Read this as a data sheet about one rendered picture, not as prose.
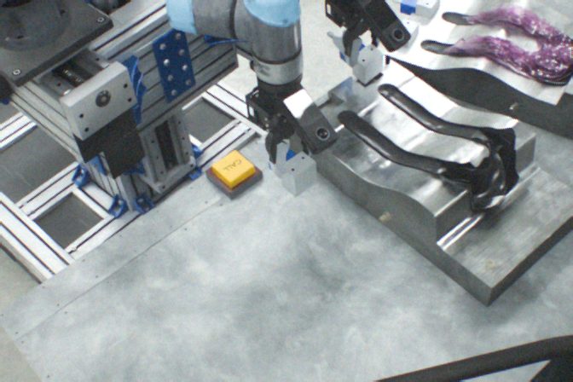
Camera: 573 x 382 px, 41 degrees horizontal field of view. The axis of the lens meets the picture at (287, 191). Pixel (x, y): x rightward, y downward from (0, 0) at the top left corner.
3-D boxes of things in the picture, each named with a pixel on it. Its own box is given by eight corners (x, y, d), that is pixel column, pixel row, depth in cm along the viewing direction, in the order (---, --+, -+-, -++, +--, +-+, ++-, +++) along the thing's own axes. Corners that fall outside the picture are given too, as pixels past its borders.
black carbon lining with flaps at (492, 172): (332, 125, 148) (330, 89, 140) (390, 85, 154) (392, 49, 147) (472, 230, 130) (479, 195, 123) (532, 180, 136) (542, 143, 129)
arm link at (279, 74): (313, 48, 113) (270, 74, 110) (314, 71, 117) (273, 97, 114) (280, 25, 117) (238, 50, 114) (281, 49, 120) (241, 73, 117)
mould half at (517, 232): (289, 150, 154) (285, 101, 144) (381, 86, 164) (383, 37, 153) (487, 307, 128) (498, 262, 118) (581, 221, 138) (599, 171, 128)
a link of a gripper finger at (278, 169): (263, 161, 134) (268, 118, 128) (285, 180, 131) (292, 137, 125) (249, 168, 132) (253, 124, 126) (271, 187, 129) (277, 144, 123)
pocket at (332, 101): (309, 117, 152) (309, 103, 149) (329, 103, 154) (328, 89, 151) (325, 129, 150) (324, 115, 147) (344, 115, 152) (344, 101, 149)
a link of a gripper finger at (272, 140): (282, 152, 129) (288, 110, 123) (289, 158, 128) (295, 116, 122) (261, 162, 126) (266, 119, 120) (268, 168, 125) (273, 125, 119)
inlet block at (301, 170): (248, 158, 139) (245, 136, 135) (269, 143, 141) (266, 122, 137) (296, 198, 132) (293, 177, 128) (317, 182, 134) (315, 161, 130)
